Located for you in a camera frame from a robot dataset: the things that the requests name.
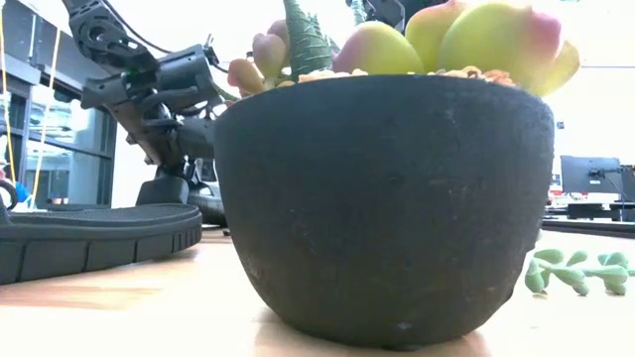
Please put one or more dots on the black slide sandal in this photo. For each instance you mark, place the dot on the black slide sandal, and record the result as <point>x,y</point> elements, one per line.
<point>164,192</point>
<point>99,238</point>
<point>213,208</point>

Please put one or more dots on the green succulent sprig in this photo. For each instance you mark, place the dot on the green succulent sprig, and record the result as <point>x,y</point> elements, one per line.
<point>570,275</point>

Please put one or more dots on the dark office desk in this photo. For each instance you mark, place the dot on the dark office desk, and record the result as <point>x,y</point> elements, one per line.
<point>590,210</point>

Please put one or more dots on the small pink brown succulent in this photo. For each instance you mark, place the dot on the small pink brown succulent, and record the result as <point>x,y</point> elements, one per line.
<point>268,52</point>

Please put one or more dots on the orange gravel filling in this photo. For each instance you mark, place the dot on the orange gravel filling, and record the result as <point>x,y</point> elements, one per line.
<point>322,76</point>

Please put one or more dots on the black framed glass partition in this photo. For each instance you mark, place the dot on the black framed glass partition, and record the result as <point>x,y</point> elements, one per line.
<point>74,168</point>

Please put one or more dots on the small red object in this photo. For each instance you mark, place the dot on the small red object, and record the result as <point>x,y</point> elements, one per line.
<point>555,191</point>

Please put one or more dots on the teal spiky plant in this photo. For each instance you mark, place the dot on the teal spiky plant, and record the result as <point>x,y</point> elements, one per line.
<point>358,12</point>

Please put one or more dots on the person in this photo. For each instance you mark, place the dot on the person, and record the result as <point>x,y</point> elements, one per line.
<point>22,192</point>

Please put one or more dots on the black computer monitor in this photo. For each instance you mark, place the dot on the black computer monitor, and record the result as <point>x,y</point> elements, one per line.
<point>580,173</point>
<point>629,183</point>

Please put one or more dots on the small black wall box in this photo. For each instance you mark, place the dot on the small black wall box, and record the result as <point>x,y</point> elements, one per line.
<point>560,125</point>

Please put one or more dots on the large green pink succulent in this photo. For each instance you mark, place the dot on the large green pink succulent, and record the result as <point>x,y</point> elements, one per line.
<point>496,44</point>

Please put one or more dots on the black table edge rail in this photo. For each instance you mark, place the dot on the black table edge rail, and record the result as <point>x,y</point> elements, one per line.
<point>590,227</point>

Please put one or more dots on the striped green spiky succulent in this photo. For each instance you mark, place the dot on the striped green spiky succulent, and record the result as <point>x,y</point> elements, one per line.
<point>305,44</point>

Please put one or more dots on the black round plant pot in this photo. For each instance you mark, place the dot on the black round plant pot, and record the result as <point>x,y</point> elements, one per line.
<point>387,213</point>

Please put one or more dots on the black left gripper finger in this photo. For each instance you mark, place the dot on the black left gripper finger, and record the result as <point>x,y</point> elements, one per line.
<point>173,171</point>

